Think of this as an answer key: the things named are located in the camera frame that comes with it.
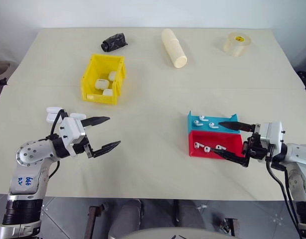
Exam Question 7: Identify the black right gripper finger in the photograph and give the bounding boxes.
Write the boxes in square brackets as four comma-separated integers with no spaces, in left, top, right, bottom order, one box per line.
[209,147,246,166]
[218,121,255,132]

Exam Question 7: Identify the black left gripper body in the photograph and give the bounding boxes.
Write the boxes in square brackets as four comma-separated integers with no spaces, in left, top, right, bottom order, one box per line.
[73,135,96,159]

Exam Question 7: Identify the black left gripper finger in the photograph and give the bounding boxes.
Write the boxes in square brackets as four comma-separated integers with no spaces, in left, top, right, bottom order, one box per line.
[92,140,122,158]
[80,116,111,127]

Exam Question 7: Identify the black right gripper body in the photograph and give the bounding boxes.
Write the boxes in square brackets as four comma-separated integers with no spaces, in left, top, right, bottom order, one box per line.
[242,123,272,167]

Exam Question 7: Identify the yellow plastic bin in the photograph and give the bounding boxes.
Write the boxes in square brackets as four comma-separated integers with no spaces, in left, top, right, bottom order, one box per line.
[80,53,126,106]

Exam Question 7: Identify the red plastic tray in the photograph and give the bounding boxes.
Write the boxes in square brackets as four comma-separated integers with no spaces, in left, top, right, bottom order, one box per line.
[188,129,246,158]

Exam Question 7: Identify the blue plastic tray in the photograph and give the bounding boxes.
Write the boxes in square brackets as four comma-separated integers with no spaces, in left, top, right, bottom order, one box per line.
[187,110,241,135]

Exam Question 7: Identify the black crumpled bag roll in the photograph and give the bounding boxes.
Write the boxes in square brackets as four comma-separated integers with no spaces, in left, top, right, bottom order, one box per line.
[101,32,129,52]

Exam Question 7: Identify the clear tape roll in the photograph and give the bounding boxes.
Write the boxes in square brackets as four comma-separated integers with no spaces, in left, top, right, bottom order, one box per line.
[222,31,253,57]

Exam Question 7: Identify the cream paper cup stack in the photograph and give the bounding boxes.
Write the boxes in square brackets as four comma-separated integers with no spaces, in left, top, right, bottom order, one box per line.
[161,28,188,69]

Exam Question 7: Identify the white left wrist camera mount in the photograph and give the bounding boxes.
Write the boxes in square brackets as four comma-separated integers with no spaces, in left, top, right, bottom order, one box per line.
[58,117,87,158]

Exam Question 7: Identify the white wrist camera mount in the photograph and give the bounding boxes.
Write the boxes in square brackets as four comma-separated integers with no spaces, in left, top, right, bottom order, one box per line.
[259,121,286,152]
[58,117,87,158]

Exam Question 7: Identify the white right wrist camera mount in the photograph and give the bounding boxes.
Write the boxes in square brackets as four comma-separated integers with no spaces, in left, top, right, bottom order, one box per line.
[259,121,286,152]

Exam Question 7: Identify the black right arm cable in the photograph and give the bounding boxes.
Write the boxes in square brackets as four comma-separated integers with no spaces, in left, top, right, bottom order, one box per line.
[265,159,303,234]

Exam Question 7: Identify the rusty metal bracket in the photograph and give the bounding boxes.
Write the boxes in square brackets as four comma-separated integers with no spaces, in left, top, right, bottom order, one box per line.
[219,218,240,237]
[87,203,110,239]

